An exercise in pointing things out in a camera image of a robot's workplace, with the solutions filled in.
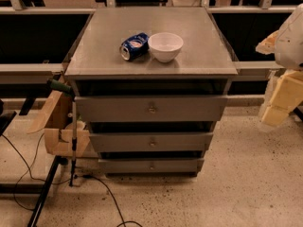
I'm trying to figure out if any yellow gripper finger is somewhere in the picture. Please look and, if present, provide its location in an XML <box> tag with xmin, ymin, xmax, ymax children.
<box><xmin>261</xmin><ymin>71</ymin><xmax>303</xmax><ymax>127</ymax></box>

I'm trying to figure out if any grey drawer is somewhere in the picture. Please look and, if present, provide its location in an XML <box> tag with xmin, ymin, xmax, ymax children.
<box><xmin>90</xmin><ymin>132</ymin><xmax>213</xmax><ymax>152</ymax></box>
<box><xmin>76</xmin><ymin>96</ymin><xmax>227</xmax><ymax>122</ymax></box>
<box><xmin>98</xmin><ymin>158</ymin><xmax>204</xmax><ymax>174</ymax></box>

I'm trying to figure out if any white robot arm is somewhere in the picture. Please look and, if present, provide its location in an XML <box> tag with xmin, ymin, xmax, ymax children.
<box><xmin>256</xmin><ymin>4</ymin><xmax>303</xmax><ymax>127</ymax></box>

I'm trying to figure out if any grey drawer cabinet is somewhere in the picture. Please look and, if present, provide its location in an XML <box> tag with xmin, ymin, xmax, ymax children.
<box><xmin>65</xmin><ymin>7</ymin><xmax>237</xmax><ymax>174</ymax></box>

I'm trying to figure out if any grey bottom drawer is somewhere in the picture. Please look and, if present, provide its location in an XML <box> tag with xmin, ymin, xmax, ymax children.
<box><xmin>98</xmin><ymin>158</ymin><xmax>204</xmax><ymax>174</ymax></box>

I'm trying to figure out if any grey top drawer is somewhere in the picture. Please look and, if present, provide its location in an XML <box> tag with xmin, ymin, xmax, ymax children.
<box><xmin>76</xmin><ymin>96</ymin><xmax>227</xmax><ymax>122</ymax></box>

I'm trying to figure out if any open cardboard box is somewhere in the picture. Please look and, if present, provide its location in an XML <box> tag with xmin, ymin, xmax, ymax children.
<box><xmin>27</xmin><ymin>90</ymin><xmax>98</xmax><ymax>158</ymax></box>

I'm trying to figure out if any grey metal railing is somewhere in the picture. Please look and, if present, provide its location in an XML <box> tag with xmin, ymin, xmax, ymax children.
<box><xmin>1</xmin><ymin>7</ymin><xmax>281</xmax><ymax>83</ymax></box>

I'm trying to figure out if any white bowl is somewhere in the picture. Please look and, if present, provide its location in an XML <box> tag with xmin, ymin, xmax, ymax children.
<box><xmin>148</xmin><ymin>32</ymin><xmax>184</xmax><ymax>62</ymax></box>

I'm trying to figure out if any crushed blue soda can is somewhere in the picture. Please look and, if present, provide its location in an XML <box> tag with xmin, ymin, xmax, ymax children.
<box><xmin>119</xmin><ymin>33</ymin><xmax>149</xmax><ymax>61</ymax></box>

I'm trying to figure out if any black metal stand leg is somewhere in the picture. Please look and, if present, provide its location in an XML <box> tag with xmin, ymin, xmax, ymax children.
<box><xmin>27</xmin><ymin>156</ymin><xmax>62</xmax><ymax>227</ymax></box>

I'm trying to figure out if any green handled grabber stick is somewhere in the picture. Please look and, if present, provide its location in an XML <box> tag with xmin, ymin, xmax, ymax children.
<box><xmin>47</xmin><ymin>79</ymin><xmax>77</xmax><ymax>186</ymax></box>

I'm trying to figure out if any black floor cable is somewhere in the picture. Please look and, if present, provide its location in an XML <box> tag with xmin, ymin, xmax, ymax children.
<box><xmin>0</xmin><ymin>132</ymin><xmax>145</xmax><ymax>227</ymax></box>

